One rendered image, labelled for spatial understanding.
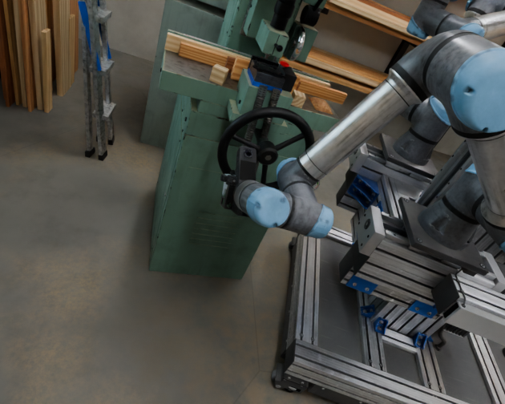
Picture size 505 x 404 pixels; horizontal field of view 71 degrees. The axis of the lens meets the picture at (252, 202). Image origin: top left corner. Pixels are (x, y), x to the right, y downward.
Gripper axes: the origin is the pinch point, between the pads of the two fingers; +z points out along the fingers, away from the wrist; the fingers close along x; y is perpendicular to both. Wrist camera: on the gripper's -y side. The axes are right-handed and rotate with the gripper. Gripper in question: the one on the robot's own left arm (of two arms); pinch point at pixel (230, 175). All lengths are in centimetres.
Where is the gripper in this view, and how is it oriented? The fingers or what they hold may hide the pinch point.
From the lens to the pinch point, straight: 100.6
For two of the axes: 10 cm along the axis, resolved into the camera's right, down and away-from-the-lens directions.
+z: -3.0, -2.0, 9.3
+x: 9.3, 1.6, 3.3
